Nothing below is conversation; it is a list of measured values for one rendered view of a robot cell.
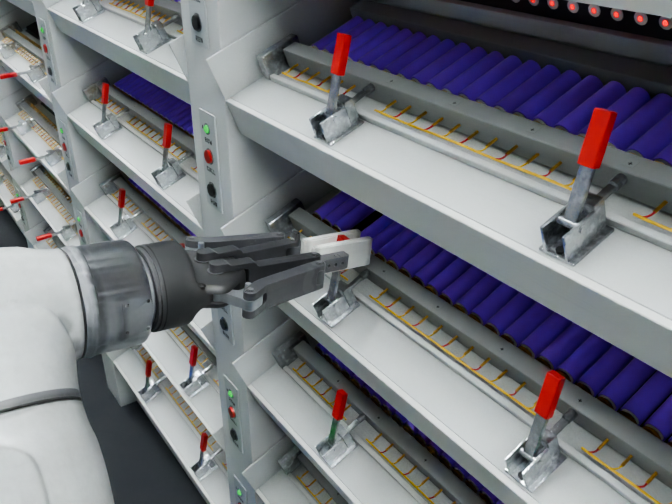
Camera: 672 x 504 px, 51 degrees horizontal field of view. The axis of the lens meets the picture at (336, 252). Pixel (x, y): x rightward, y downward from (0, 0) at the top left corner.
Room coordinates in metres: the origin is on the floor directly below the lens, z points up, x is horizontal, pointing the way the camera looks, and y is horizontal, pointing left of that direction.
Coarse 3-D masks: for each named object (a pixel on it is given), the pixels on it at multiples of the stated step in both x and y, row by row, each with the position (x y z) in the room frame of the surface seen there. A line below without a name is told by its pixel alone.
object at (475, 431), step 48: (288, 192) 0.80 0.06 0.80; (336, 192) 0.83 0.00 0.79; (336, 336) 0.59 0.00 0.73; (384, 336) 0.57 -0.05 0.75; (432, 336) 0.56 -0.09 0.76; (384, 384) 0.52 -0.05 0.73; (432, 384) 0.50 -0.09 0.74; (432, 432) 0.47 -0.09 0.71; (480, 432) 0.44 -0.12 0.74; (528, 432) 0.43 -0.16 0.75; (576, 432) 0.42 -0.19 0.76; (480, 480) 0.43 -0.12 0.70; (576, 480) 0.39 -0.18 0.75; (624, 480) 0.38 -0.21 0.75
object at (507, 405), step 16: (352, 288) 0.64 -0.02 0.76; (368, 304) 0.61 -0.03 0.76; (416, 336) 0.56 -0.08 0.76; (432, 352) 0.53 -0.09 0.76; (480, 384) 0.48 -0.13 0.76; (496, 400) 0.47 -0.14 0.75; (528, 416) 0.44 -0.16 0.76; (560, 448) 0.41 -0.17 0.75; (592, 464) 0.39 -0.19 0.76; (608, 480) 0.38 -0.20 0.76; (624, 496) 0.36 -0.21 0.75; (640, 496) 0.36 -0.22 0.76
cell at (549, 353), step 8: (568, 328) 0.51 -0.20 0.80; (576, 328) 0.50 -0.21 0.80; (560, 336) 0.50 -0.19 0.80; (568, 336) 0.50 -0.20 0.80; (576, 336) 0.50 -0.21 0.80; (584, 336) 0.50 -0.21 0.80; (552, 344) 0.49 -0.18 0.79; (560, 344) 0.49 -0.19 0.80; (568, 344) 0.49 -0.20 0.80; (576, 344) 0.49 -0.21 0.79; (544, 352) 0.49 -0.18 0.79; (552, 352) 0.48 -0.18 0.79; (560, 352) 0.48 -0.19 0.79; (568, 352) 0.49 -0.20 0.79; (552, 360) 0.48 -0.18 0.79; (560, 360) 0.48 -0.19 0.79; (552, 368) 0.48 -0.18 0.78
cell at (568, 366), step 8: (592, 336) 0.49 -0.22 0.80; (584, 344) 0.49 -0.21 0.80; (592, 344) 0.48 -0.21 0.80; (600, 344) 0.48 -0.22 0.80; (608, 344) 0.48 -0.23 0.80; (576, 352) 0.48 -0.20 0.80; (584, 352) 0.48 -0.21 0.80; (592, 352) 0.48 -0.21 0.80; (600, 352) 0.48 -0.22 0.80; (568, 360) 0.47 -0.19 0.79; (576, 360) 0.47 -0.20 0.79; (584, 360) 0.47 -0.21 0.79; (592, 360) 0.47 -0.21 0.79; (560, 368) 0.47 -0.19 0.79; (568, 368) 0.47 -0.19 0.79; (576, 368) 0.47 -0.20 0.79; (584, 368) 0.47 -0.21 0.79; (568, 376) 0.46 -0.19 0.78; (576, 376) 0.46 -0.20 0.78
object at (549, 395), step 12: (552, 372) 0.41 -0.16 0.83; (552, 384) 0.40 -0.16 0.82; (540, 396) 0.41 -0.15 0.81; (552, 396) 0.40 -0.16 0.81; (540, 408) 0.40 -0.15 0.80; (552, 408) 0.40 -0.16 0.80; (540, 420) 0.40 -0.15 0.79; (540, 432) 0.40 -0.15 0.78; (528, 444) 0.40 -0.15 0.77; (540, 444) 0.41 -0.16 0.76
